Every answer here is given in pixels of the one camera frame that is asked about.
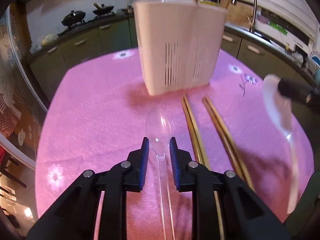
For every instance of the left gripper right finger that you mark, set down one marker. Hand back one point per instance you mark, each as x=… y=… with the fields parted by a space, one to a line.
x=224 y=207

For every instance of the tall steel kitchen faucet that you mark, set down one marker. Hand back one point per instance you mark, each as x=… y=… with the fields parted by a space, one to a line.
x=254 y=3

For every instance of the white plastic utensil holder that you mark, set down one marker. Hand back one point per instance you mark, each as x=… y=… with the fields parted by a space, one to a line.
x=178 y=43

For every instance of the clear plastic spoon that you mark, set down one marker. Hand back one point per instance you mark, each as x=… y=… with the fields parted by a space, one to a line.
x=158 y=131

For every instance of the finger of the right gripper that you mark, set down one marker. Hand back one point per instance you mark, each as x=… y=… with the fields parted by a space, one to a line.
x=299 y=93

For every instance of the black wok with lid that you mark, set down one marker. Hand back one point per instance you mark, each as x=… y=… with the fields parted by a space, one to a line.
x=73 y=17

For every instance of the green kitchen cabinets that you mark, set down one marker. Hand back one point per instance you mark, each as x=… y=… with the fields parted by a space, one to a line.
x=90 y=40

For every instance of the pink embroidered tablecloth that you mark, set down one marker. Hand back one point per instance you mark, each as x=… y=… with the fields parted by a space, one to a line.
x=98 y=116

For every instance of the black wok with handle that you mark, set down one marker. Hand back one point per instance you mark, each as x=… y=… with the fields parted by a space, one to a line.
x=102 y=10

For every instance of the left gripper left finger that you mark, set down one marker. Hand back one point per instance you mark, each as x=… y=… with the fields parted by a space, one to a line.
x=73 y=215

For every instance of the wooden cutting board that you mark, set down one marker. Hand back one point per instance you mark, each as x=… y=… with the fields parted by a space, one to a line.
x=240 y=14

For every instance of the white ceramic spoon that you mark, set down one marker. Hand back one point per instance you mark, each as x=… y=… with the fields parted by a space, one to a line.
x=279 y=111

